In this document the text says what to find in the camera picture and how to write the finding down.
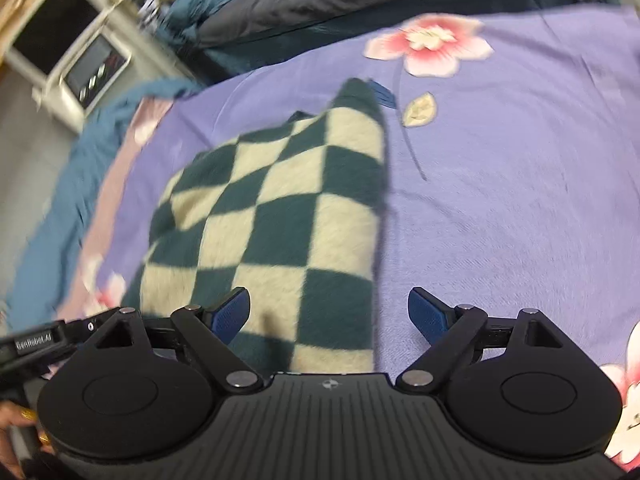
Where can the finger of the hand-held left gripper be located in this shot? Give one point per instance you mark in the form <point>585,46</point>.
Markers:
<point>82,330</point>

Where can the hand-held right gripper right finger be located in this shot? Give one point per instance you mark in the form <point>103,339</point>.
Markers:
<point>425,312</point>

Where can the green cream checkered garment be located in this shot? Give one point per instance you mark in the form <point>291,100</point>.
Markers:
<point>280,200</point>

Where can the wooden board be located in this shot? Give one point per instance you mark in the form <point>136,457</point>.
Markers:
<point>30,0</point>

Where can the person's left hand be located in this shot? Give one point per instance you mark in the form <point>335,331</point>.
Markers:
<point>10,440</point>

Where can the blue bedsheet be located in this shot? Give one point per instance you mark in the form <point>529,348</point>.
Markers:
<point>55,210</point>

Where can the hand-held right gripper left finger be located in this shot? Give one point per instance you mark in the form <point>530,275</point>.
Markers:
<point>231,312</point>

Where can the purple floral blanket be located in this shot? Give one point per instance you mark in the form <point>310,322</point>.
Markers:
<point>500,185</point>

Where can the white cabinet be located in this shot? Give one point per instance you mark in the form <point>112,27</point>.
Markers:
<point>55,90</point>

